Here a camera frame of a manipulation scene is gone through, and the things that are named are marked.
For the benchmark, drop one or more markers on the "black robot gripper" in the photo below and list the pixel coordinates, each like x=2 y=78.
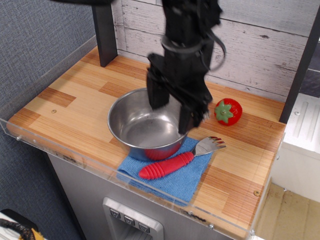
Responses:
x=181 y=75

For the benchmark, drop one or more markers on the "silver metal pot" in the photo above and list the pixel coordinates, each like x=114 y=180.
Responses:
x=144 y=133

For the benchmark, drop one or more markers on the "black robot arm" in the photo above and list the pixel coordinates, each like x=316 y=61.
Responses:
x=188 y=45

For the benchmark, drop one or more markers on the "blue cloth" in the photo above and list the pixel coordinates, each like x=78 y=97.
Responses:
x=177 y=187

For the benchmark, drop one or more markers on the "red toy strawberry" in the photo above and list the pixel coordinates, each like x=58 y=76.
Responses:
x=228 y=111

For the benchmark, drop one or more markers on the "grey cabinet with buttons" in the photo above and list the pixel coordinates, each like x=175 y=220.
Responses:
x=106 y=210

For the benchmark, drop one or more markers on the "clear acrylic table guard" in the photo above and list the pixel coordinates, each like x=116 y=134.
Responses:
x=62 y=95

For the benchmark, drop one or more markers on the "red handled metal fork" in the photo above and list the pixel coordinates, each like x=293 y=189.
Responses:
x=163 y=168

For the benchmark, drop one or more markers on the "black vertical post left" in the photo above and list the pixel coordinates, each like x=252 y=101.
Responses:
x=104 y=31

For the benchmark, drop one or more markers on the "black vertical post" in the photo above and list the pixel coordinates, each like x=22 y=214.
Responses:
x=104 y=31
x=304 y=63

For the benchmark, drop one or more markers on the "black vertical post right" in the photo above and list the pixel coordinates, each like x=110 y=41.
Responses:
x=304 y=63

